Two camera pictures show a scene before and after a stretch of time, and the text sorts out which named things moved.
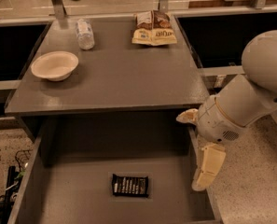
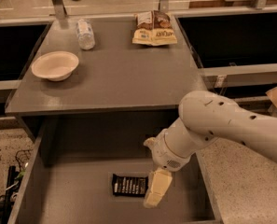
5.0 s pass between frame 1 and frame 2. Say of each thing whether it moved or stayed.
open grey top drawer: stayed
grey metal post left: stayed
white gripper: moved
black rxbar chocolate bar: stayed
